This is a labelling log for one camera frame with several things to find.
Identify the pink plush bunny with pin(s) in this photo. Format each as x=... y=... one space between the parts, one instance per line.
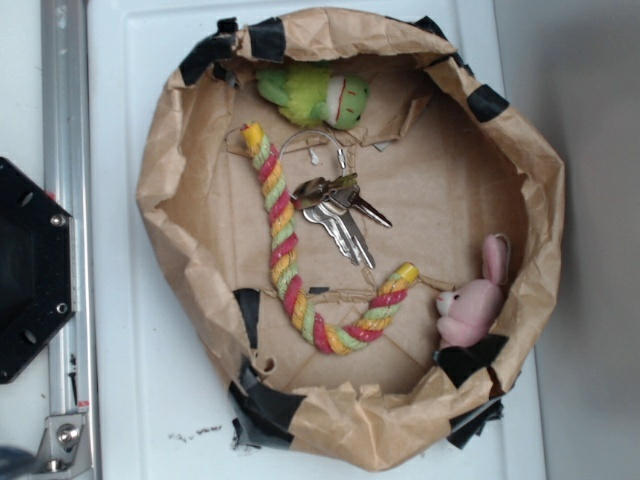
x=467 y=314

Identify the green plush frog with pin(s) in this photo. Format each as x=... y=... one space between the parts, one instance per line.
x=308 y=95

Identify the brown paper bag bowl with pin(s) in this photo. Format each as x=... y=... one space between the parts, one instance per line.
x=446 y=157

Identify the white plastic tray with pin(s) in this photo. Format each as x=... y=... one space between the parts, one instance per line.
x=164 y=413

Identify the silver keys on wire ring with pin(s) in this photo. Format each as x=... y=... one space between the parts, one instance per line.
x=328 y=203

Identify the multicolour twisted rope toy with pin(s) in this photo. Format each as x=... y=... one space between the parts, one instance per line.
x=284 y=269

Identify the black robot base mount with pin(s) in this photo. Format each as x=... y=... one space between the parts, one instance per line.
x=36 y=270

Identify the aluminium rail with bracket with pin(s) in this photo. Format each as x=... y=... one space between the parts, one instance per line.
x=70 y=446

